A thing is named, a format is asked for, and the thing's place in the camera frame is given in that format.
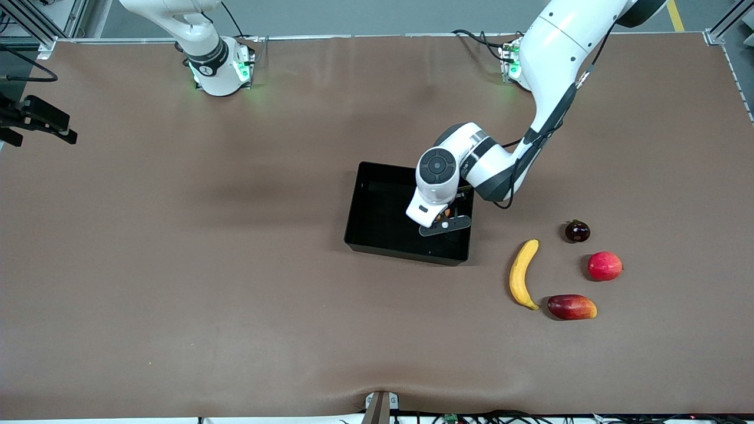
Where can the red yellow striped apple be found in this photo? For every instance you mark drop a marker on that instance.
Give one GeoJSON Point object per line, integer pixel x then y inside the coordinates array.
{"type": "Point", "coordinates": [449, 211]}

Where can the black plastic box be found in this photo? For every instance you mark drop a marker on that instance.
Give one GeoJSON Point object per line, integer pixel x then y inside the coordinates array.
{"type": "Point", "coordinates": [383, 212]}

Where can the yellow banana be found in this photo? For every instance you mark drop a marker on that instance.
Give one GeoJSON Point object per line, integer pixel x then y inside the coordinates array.
{"type": "Point", "coordinates": [519, 277]}

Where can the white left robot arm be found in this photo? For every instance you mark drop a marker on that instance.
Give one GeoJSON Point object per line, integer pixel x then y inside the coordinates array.
{"type": "Point", "coordinates": [554, 53]}

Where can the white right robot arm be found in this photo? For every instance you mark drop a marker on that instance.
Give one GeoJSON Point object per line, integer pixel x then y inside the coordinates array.
{"type": "Point", "coordinates": [212, 70]}

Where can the dark purple mangosteen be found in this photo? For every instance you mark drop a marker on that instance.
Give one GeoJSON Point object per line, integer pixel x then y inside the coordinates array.
{"type": "Point", "coordinates": [577, 231]}

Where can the red yellow mango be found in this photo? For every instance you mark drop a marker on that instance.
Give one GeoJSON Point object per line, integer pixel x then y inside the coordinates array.
{"type": "Point", "coordinates": [570, 307]}

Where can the round red fruit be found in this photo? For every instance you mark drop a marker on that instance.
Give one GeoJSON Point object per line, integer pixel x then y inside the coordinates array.
{"type": "Point", "coordinates": [604, 266]}

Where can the small green circuit board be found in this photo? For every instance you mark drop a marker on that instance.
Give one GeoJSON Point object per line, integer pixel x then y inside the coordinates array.
{"type": "Point", "coordinates": [450, 418]}

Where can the aluminium frame post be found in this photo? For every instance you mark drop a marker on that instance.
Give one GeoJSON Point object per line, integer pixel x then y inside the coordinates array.
{"type": "Point", "coordinates": [73, 17]}
{"type": "Point", "coordinates": [727, 20]}

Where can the silver table edge rail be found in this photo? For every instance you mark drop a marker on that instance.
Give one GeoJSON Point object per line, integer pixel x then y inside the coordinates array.
{"type": "Point", "coordinates": [383, 35]}

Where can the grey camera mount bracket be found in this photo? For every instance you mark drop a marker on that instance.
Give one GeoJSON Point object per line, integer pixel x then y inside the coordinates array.
{"type": "Point", "coordinates": [380, 406]}

